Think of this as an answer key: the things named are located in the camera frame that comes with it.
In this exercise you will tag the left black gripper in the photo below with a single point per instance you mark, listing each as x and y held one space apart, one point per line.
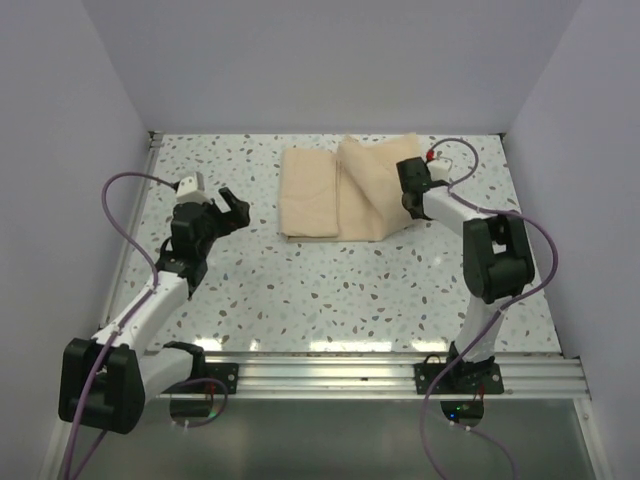
237 219

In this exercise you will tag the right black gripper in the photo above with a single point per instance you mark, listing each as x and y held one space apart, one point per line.
412 173

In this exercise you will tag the beige cloth wrap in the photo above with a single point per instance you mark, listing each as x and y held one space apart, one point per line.
350 195

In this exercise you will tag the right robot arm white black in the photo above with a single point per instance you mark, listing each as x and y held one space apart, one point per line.
497 265

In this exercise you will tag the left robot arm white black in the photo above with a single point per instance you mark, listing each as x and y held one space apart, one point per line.
107 380

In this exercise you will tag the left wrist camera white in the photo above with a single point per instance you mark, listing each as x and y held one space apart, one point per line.
191 189

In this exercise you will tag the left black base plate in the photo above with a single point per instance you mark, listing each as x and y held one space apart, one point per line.
220 377

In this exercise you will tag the aluminium front rail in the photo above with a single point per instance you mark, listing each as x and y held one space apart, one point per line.
386 377

